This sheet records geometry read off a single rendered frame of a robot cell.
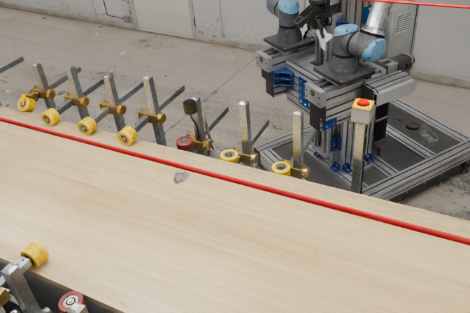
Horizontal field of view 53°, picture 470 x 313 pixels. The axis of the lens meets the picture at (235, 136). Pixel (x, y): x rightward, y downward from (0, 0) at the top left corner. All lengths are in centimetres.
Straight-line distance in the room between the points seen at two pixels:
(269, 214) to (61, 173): 96
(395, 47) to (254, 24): 254
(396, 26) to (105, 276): 195
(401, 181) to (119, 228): 182
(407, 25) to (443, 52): 174
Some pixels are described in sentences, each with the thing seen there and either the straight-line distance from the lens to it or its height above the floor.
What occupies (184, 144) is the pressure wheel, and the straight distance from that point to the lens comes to 220.
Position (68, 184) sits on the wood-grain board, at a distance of 215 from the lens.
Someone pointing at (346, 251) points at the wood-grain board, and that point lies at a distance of 169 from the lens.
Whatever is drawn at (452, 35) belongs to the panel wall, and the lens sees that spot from 448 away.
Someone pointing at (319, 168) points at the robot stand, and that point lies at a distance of 313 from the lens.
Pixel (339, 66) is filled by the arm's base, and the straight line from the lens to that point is 241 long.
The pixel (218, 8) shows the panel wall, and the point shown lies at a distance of 531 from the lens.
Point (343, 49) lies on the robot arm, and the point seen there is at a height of 117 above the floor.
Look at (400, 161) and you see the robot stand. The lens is 325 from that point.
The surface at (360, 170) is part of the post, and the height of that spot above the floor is 91.
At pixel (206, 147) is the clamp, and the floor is 85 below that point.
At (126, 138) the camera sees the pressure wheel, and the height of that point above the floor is 94.
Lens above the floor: 216
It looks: 34 degrees down
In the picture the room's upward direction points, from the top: 6 degrees counter-clockwise
